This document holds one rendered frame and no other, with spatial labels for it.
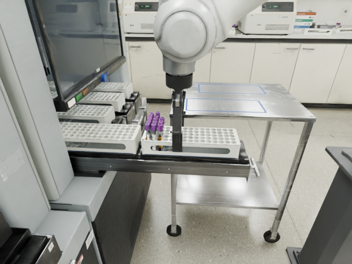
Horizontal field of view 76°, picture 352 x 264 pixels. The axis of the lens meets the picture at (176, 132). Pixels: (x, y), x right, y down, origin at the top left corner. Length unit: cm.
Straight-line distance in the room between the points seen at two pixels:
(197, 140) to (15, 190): 47
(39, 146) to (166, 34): 42
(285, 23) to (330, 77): 90
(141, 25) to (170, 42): 261
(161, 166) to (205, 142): 16
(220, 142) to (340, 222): 65
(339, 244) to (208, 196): 60
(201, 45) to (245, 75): 271
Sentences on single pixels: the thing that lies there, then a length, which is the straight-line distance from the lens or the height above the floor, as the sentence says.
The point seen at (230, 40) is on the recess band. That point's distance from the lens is 301.
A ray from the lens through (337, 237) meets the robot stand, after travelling 122.
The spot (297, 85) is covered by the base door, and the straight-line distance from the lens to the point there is 332.
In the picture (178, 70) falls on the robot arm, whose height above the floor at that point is 108.
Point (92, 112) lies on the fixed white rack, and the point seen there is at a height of 86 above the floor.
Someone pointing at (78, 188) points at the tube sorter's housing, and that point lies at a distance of 77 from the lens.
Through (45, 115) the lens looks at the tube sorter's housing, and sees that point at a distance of 66.
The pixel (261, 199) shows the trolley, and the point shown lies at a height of 28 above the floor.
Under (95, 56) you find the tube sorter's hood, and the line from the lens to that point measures 91.
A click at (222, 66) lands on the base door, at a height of 54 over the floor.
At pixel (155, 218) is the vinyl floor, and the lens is 159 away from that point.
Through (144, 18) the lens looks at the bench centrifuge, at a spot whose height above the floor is 107.
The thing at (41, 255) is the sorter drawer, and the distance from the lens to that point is 56.
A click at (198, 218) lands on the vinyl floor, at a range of 159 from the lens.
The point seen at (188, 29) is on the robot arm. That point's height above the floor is 119.
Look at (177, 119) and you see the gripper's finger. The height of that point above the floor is 96.
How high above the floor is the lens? 122
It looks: 30 degrees down
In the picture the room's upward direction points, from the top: straight up
